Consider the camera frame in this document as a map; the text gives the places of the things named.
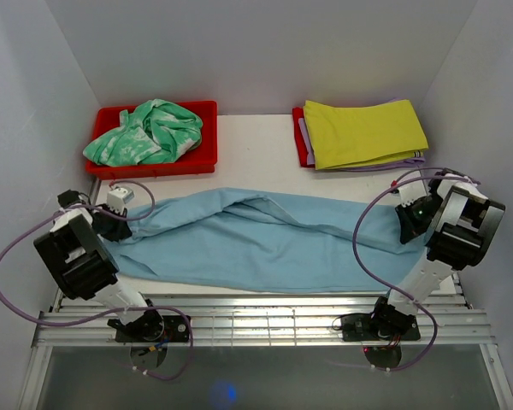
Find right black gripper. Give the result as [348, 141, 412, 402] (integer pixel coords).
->
[394, 194, 442, 243]

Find light blue trousers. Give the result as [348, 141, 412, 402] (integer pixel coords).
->
[106, 188, 425, 294]

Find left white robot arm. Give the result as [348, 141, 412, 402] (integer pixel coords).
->
[33, 186, 165, 343]

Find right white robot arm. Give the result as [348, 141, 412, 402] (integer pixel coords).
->
[369, 168, 505, 339]

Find green white patterned trousers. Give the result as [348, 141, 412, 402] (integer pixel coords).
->
[83, 99, 203, 167]

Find yellow folded trousers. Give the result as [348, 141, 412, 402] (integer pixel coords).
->
[303, 98, 429, 171]

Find lilac folded trousers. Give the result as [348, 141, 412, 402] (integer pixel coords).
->
[298, 98, 427, 173]

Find red folded trousers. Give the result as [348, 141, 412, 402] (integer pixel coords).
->
[292, 107, 315, 168]

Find red plastic bin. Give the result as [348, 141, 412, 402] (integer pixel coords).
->
[83, 99, 218, 179]

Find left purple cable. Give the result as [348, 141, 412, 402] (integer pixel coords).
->
[0, 179, 196, 381]

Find purple cable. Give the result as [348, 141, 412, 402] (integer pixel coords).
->
[0, 179, 196, 381]
[352, 166, 482, 373]

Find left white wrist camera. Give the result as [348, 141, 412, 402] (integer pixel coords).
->
[106, 186, 134, 214]

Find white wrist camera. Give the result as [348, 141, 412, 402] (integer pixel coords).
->
[106, 186, 134, 214]
[394, 180, 427, 207]

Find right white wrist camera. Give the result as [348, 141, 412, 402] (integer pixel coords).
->
[394, 180, 427, 207]

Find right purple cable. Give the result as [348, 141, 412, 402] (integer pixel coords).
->
[352, 166, 482, 373]

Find aluminium rail frame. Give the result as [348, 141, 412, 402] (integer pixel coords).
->
[19, 170, 513, 410]

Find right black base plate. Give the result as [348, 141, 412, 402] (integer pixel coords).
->
[333, 313, 421, 342]

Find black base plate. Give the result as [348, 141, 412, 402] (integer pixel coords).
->
[107, 315, 190, 343]
[333, 313, 421, 342]

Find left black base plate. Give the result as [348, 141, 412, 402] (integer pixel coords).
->
[107, 315, 190, 343]

